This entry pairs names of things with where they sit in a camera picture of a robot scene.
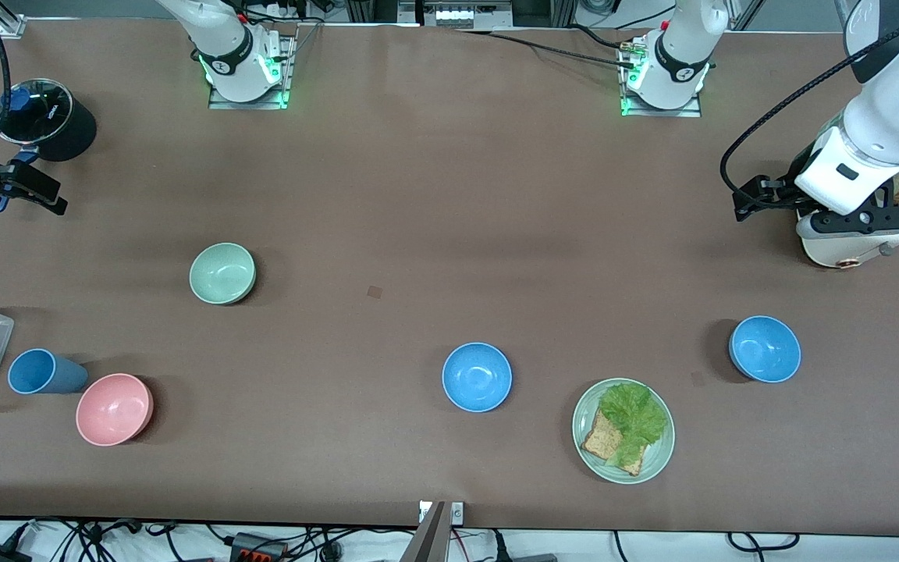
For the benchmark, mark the cream white toaster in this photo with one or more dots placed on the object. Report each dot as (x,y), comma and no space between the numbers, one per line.
(832,251)

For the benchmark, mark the green plate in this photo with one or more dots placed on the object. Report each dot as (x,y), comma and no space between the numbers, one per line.
(655,459)

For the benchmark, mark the brown bread slice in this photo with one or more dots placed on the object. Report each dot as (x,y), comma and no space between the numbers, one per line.
(599,441)

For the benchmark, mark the pink bowl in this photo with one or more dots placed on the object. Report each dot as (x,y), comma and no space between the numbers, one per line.
(114,410)

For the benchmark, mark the glass lid blue knob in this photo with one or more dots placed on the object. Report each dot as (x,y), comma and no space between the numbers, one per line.
(44,117)

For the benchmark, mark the black red power strip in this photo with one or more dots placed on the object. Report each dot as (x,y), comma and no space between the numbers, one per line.
(258,548)

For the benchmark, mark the blue bowl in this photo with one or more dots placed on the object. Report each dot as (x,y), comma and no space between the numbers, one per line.
(765,349)
(477,377)

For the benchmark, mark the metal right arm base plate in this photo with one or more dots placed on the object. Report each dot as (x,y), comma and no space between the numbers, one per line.
(246,104)

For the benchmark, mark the small white mount plate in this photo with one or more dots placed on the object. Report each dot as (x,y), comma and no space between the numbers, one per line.
(456,513)

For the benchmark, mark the blue cup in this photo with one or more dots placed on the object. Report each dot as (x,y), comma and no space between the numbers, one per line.
(47,375)

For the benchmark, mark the grey control box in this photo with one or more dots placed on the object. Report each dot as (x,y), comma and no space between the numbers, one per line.
(457,14)

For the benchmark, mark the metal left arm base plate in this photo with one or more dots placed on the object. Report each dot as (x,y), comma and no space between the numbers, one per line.
(656,112)

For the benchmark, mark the green bowl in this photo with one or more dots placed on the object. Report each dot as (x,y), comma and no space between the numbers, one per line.
(222,272)

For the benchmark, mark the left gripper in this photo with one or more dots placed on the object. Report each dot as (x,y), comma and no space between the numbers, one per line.
(783,191)

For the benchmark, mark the aluminium frame profile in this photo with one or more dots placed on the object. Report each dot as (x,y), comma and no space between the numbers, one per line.
(8,22)

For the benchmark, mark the green lettuce leaf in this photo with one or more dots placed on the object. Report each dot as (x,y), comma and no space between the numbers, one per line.
(633,414)

